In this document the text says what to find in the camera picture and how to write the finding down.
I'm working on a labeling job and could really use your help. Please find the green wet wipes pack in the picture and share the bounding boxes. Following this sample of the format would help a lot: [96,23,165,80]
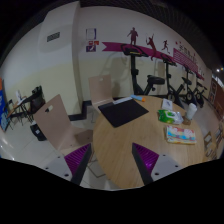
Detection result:
[158,110,183,124]

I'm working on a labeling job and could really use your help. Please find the white paper roll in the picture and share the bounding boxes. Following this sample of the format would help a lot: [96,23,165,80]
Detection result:
[185,103,197,120]

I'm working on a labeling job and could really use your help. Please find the white paper sheet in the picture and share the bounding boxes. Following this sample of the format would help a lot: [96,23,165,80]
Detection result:
[113,97,132,105]

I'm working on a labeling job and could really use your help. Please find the black mat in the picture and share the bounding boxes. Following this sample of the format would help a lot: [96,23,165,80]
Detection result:
[99,99,148,128]

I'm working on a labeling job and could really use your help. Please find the colourful folded towel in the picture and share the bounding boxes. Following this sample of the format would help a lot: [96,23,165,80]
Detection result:
[165,126,196,145]

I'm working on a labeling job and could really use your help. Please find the far beige plywood chair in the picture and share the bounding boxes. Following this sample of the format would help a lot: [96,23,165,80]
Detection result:
[89,75,113,113]

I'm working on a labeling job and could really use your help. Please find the black side desk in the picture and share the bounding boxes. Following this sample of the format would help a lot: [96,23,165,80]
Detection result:
[7,86,45,122]

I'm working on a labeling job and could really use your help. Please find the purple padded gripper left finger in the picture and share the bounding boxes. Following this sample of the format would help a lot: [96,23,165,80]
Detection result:
[43,143,93,186]

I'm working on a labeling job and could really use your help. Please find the round wooden table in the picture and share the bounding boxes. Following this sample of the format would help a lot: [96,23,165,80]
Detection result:
[93,96,204,189]

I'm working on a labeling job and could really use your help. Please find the blue and orange pen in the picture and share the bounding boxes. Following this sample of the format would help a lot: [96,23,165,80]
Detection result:
[130,95,146,102]

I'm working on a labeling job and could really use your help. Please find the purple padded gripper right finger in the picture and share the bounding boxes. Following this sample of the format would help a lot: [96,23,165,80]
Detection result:
[131,142,181,186]

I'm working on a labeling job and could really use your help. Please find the black exercise bike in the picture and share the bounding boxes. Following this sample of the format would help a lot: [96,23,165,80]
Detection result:
[182,65,208,108]
[120,44,166,97]
[161,54,193,109]

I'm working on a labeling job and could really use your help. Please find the small white tissue packet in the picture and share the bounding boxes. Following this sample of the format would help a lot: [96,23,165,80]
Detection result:
[162,99,173,110]

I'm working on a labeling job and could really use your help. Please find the near beige plywood chair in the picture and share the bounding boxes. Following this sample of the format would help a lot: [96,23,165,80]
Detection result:
[33,95,93,155]

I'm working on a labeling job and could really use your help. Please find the black exercise bike nearest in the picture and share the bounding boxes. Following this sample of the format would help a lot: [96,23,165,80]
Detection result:
[120,44,166,97]

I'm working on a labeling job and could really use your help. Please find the black waste bin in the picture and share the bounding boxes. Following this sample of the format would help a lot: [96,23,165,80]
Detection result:
[30,124,46,141]

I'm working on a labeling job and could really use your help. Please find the beige plywood chair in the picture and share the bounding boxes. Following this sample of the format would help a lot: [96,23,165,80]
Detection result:
[33,95,93,155]
[89,75,113,113]

